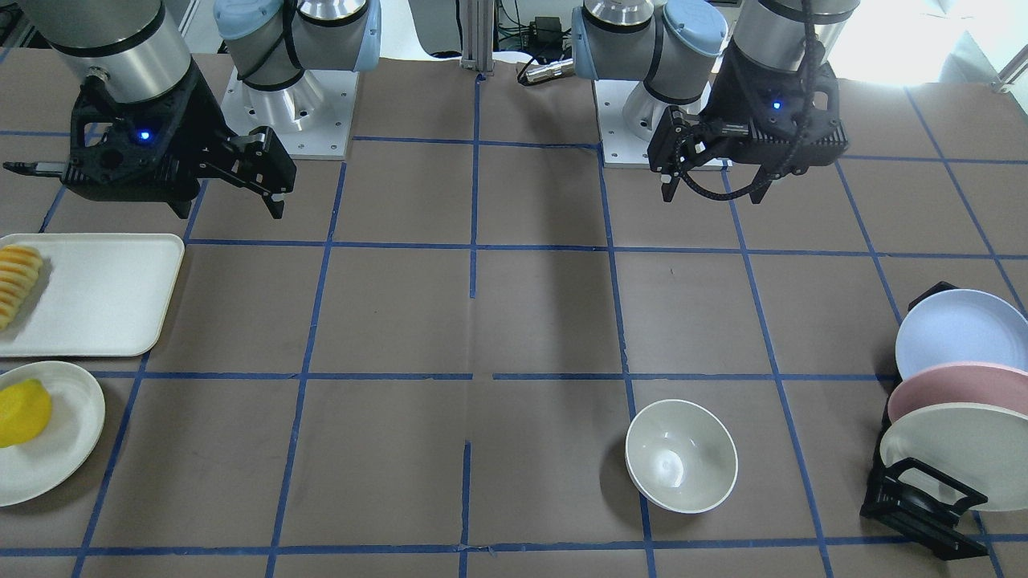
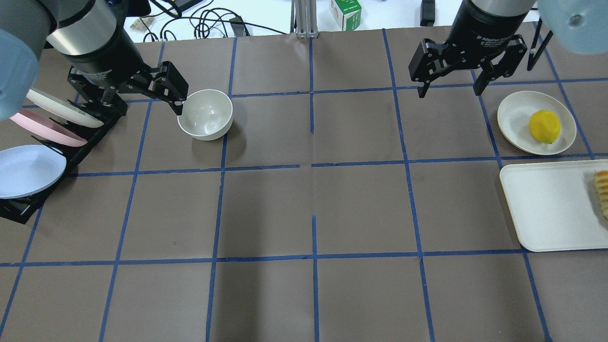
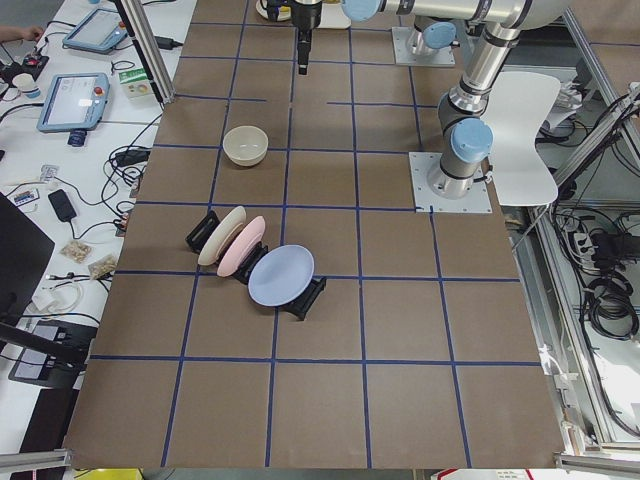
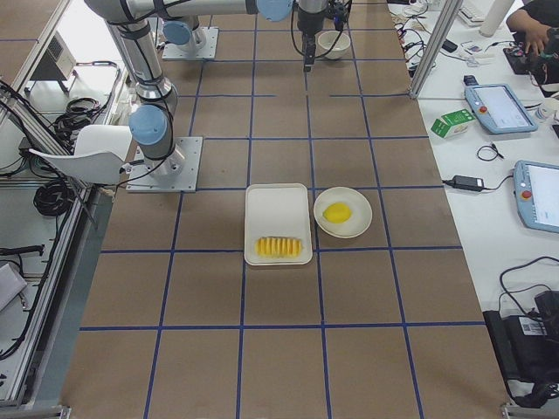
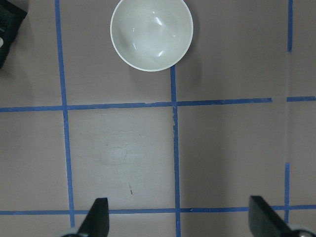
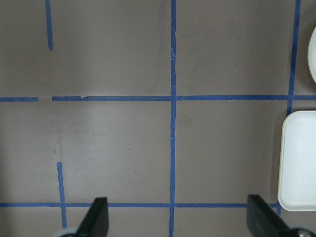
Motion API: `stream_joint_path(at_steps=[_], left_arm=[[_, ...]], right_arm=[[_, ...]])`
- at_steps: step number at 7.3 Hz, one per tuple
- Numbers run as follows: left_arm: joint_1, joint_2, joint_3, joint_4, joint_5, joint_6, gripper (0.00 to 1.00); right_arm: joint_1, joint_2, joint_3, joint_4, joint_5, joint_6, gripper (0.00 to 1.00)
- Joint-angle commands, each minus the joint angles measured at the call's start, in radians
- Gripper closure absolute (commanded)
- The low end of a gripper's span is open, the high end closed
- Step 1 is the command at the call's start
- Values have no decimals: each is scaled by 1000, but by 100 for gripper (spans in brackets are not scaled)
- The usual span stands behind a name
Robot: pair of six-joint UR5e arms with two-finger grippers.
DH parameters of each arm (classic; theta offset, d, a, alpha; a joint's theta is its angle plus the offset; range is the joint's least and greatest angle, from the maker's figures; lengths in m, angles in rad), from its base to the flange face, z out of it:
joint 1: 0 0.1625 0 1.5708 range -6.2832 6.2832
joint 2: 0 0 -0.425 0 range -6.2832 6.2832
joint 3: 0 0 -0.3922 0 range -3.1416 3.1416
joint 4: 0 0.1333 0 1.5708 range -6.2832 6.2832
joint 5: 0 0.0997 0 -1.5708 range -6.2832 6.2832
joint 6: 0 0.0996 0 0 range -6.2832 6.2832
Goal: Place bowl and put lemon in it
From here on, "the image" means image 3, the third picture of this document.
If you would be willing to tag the black monitor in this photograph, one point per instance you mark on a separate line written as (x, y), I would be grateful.
(25, 253)

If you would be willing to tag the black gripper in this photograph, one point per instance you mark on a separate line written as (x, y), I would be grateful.
(306, 15)

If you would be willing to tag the blue teach pendant far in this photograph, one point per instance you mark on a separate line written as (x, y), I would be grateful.
(101, 31)

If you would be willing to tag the cream plate in rack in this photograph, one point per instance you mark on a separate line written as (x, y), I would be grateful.
(222, 236)

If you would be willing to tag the blue teach pendant near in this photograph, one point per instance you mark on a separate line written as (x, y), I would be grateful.
(74, 101)

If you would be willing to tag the black phone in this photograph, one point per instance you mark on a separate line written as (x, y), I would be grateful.
(62, 206)

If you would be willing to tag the black plate rack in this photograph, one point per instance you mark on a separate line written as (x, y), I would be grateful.
(298, 307)

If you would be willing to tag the lavender blue plate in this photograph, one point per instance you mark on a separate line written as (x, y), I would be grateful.
(281, 275)

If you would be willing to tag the black power adapter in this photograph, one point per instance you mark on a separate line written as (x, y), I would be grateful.
(167, 43)

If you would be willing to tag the aluminium frame post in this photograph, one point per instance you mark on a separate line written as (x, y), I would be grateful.
(138, 27)

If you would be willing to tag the green white cardboard box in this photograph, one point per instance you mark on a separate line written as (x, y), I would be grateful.
(135, 83)

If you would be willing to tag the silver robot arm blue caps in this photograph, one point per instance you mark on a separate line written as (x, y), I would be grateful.
(467, 139)

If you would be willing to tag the pink plate in rack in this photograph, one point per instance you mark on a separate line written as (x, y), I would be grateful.
(241, 247)

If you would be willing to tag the white moulded chair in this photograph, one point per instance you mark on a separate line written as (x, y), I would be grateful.
(519, 102)

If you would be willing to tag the white paper cup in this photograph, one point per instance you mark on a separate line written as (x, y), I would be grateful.
(26, 85)

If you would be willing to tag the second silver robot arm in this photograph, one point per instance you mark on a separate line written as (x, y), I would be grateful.
(428, 36)

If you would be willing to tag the blue teach pendant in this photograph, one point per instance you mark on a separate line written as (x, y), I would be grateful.
(74, 101)
(101, 31)

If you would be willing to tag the cream ceramic bowl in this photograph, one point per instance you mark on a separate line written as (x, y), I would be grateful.
(245, 145)

